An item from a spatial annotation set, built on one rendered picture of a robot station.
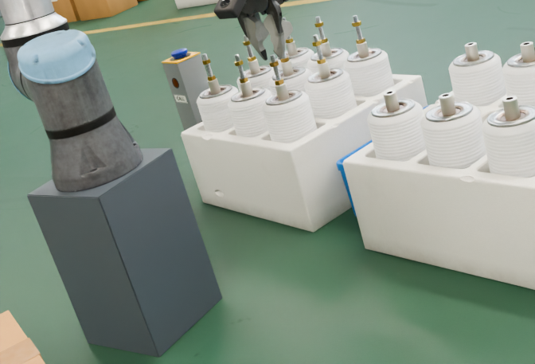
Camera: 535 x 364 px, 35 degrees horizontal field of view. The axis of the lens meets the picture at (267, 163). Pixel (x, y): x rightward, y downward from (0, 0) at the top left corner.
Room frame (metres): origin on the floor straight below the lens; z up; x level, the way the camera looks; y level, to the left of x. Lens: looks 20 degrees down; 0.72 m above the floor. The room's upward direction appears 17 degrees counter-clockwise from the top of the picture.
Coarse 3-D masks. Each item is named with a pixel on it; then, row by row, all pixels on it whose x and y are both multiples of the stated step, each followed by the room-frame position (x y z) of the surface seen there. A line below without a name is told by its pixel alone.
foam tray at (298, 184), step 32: (416, 96) 1.70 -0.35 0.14; (192, 128) 1.82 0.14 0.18; (320, 128) 1.57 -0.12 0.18; (352, 128) 1.59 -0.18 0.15; (192, 160) 1.81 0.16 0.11; (224, 160) 1.70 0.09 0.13; (256, 160) 1.60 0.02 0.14; (288, 160) 1.51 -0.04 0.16; (320, 160) 1.54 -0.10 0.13; (224, 192) 1.73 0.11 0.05; (256, 192) 1.63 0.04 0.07; (288, 192) 1.54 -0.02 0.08; (320, 192) 1.52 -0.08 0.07; (288, 224) 1.56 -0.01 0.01; (320, 224) 1.51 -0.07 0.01
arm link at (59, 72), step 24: (24, 48) 1.34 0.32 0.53; (48, 48) 1.31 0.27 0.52; (72, 48) 1.30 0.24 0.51; (24, 72) 1.31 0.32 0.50; (48, 72) 1.28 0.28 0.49; (72, 72) 1.29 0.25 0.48; (96, 72) 1.32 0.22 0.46; (48, 96) 1.29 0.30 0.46; (72, 96) 1.28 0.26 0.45; (96, 96) 1.30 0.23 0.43; (48, 120) 1.30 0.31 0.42; (72, 120) 1.28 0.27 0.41
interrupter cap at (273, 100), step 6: (288, 90) 1.64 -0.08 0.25; (294, 90) 1.63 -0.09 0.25; (300, 90) 1.61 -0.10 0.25; (270, 96) 1.63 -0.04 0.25; (276, 96) 1.62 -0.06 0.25; (294, 96) 1.59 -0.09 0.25; (270, 102) 1.60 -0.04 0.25; (276, 102) 1.58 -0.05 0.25; (282, 102) 1.57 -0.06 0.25; (288, 102) 1.57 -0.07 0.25
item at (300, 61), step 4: (308, 52) 1.91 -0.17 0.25; (312, 52) 1.92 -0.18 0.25; (300, 56) 1.90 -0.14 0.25; (304, 56) 1.90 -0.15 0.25; (308, 56) 1.90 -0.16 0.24; (292, 60) 1.89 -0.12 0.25; (296, 60) 1.89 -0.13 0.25; (300, 60) 1.89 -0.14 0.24; (304, 60) 1.89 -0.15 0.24; (308, 60) 1.90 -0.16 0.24; (280, 64) 1.90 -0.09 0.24; (292, 64) 1.89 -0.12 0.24; (296, 64) 1.89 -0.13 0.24; (300, 64) 1.89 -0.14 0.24; (304, 64) 1.89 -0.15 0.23; (280, 68) 1.91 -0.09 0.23; (308, 68) 1.89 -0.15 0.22
